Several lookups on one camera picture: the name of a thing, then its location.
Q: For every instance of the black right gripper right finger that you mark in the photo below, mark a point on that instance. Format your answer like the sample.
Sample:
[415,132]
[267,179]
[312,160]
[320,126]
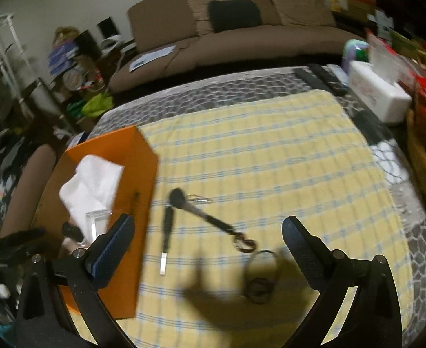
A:
[314,259]

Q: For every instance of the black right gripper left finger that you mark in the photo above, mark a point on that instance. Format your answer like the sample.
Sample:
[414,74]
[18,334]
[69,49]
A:
[105,254]

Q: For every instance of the clear plastic box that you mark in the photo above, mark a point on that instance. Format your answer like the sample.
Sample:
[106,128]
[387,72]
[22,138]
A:
[97,223]

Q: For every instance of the black handled screwdriver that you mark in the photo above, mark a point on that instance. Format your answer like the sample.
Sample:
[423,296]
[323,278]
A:
[168,218]

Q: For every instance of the black makeup brush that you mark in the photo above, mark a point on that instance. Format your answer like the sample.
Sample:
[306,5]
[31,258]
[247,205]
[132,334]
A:
[178,200]

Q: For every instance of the small metal clip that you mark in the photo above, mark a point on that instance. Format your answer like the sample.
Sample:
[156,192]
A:
[199,199]

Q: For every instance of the black bottle white cap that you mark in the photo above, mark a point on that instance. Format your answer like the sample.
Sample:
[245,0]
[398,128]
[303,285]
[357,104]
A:
[72,231]

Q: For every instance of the brown chair armrest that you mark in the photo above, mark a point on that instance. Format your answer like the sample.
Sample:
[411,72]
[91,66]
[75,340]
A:
[26,196]

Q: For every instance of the white folded towel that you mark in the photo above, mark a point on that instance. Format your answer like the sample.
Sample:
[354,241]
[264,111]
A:
[93,187]

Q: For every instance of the orange cardboard box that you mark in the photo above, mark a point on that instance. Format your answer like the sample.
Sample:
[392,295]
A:
[128,148]

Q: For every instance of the yellow checkered cloth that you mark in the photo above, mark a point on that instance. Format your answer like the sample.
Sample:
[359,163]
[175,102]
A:
[271,206]

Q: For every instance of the grey stone pattern mat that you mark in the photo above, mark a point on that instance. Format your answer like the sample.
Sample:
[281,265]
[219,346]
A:
[234,87]

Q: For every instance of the green bag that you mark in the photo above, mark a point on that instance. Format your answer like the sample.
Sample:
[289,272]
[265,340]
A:
[98,105]

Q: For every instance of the white tissue box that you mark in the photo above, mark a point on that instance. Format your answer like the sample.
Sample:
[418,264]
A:
[388,102]

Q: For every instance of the black remote control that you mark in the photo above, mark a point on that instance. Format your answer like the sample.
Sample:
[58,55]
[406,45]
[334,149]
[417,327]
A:
[318,78]

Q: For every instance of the white paper on sofa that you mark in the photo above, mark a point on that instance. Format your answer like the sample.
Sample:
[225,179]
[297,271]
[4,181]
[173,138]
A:
[146,58]

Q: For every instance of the purple green container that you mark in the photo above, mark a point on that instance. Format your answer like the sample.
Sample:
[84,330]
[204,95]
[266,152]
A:
[354,50]

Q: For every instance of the white drying rack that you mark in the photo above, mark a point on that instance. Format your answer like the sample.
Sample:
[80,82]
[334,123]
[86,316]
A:
[8,75]

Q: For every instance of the brown sofa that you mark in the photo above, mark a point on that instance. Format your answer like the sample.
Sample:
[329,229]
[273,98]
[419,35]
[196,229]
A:
[290,28]

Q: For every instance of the black cushion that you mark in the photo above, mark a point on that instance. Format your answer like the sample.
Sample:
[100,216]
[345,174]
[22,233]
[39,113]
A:
[233,14]

